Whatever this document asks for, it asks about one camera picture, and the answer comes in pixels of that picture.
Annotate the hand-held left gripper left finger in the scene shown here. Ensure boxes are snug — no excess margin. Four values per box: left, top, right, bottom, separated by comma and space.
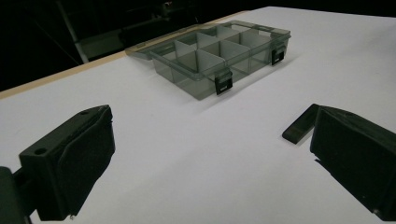
19, 105, 116, 222

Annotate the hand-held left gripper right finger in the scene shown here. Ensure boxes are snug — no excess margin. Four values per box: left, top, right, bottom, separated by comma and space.
309, 105, 396, 222

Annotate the clear grey compartment storage box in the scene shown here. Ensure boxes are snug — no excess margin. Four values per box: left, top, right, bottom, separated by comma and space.
124, 20, 292, 101

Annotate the metal stand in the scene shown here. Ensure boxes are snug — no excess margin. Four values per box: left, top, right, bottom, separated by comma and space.
55, 0, 125, 64

